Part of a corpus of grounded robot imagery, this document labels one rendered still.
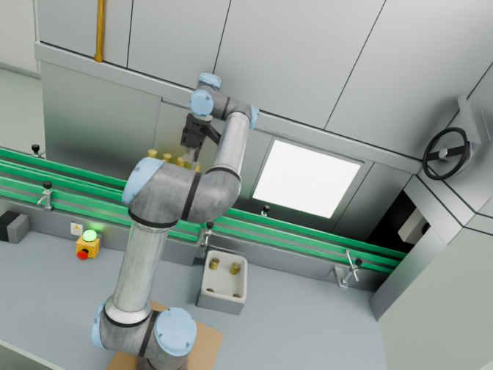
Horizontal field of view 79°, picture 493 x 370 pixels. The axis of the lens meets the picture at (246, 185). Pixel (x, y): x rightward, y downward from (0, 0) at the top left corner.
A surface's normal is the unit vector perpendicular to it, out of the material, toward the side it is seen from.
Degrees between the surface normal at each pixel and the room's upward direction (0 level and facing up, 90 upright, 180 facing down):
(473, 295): 90
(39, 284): 0
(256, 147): 90
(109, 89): 90
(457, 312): 90
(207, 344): 2
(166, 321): 10
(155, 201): 77
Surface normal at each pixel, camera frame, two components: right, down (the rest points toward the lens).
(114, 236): -0.02, 0.54
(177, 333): 0.45, -0.75
